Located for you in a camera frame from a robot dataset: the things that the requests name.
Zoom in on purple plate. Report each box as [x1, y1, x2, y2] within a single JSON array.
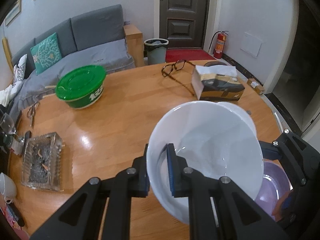
[[255, 160, 292, 219]]

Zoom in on white deep bowl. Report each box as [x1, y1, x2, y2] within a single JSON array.
[[146, 101, 264, 224]]

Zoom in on cream textured bowl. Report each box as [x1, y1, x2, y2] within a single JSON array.
[[218, 102, 257, 137]]

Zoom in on glass ashtray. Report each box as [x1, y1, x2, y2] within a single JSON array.
[[21, 132, 63, 192]]

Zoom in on pink paper mat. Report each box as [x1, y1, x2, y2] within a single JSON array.
[[1, 199, 30, 240]]

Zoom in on white mug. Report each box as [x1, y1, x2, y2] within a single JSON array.
[[0, 172, 17, 204]]

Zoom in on cardboard box on floor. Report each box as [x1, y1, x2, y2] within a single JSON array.
[[247, 79, 265, 95]]

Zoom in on small bottle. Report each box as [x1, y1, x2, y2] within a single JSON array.
[[1, 131, 23, 156]]

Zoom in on tissue box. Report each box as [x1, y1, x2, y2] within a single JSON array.
[[191, 64, 245, 101]]

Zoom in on scissors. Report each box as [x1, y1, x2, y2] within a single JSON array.
[[27, 101, 40, 128]]

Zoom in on wine glass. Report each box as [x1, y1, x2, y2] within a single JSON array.
[[1, 113, 24, 144]]

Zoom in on green lidded container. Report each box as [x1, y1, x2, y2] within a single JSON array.
[[55, 65, 107, 109]]

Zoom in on red fire extinguisher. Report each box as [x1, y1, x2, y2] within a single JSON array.
[[208, 30, 229, 59]]

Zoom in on eyeglasses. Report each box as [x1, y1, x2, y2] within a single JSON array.
[[161, 60, 196, 97]]

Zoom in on red doormat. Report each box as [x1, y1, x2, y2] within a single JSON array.
[[165, 48, 214, 62]]

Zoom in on white patterned cushion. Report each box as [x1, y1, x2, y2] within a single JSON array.
[[13, 54, 27, 83]]

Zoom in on teal patterned cushion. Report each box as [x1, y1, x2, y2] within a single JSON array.
[[30, 33, 62, 75]]

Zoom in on grey trash bin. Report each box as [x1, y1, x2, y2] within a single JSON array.
[[144, 38, 169, 65]]

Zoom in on grey sofa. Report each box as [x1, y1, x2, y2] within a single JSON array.
[[8, 4, 135, 119]]

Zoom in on dark door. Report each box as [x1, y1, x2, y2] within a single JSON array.
[[159, 0, 209, 48]]

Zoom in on left small painting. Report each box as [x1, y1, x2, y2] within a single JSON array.
[[4, 0, 22, 26]]

